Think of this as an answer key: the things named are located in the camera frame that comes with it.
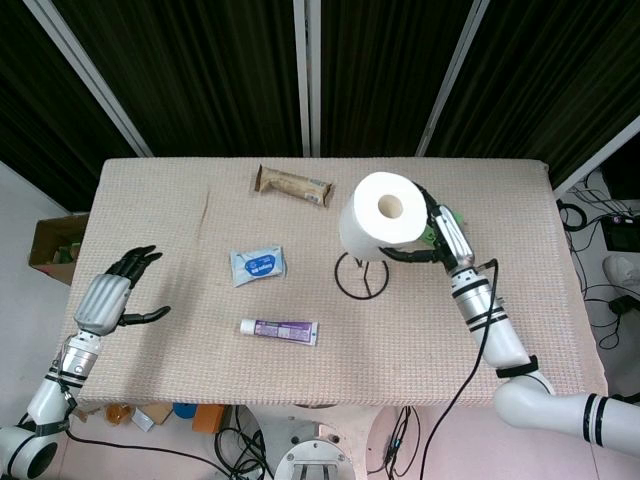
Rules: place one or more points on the black and silver right hand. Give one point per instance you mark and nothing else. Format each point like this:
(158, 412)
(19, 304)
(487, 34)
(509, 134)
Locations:
(455, 240)

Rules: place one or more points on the black and silver left hand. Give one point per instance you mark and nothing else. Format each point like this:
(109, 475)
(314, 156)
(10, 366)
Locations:
(102, 302)

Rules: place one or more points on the white toilet paper roll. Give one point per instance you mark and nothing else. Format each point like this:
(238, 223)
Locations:
(370, 225)

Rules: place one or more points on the grey round robot base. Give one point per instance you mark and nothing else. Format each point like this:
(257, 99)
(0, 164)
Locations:
(312, 462)

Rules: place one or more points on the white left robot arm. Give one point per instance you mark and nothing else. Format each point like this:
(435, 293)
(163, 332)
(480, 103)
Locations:
(45, 400)

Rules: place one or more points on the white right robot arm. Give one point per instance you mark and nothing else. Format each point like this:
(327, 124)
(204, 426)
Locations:
(500, 340)

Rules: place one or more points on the green numbered cube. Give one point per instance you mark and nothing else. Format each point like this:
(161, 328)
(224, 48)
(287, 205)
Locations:
(427, 235)

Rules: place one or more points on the open cardboard box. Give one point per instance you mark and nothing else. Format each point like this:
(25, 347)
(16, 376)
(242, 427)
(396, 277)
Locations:
(42, 245)

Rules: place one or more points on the orange round container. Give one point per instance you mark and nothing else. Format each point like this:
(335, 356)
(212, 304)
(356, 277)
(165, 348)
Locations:
(118, 414)

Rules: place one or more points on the beige waffle tablecloth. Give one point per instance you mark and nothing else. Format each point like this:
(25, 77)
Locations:
(200, 370)

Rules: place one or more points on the small white box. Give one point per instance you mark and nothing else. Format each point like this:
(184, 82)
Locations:
(142, 419)

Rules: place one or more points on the blue round container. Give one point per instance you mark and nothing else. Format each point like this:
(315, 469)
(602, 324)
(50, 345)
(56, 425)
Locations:
(184, 411)

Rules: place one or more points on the orange box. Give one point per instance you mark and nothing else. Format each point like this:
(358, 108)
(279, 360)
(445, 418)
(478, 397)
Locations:
(210, 419)

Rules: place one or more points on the blue white wet wipes pack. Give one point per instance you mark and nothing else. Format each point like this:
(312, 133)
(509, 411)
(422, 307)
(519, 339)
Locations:
(257, 265)

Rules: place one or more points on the white shoe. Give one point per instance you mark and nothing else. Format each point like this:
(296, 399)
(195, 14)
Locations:
(622, 270)

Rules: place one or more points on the brown snack bar wrapper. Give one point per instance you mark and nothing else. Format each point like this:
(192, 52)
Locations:
(292, 185)

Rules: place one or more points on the purple white toothpaste tube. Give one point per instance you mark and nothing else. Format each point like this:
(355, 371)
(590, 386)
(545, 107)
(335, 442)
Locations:
(280, 331)

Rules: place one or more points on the dark pleated curtain panel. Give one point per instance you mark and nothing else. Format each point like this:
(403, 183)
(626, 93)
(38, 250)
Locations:
(40, 110)
(200, 75)
(380, 75)
(550, 75)

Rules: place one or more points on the white double partition frame post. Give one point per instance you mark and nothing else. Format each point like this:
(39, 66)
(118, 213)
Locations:
(306, 75)

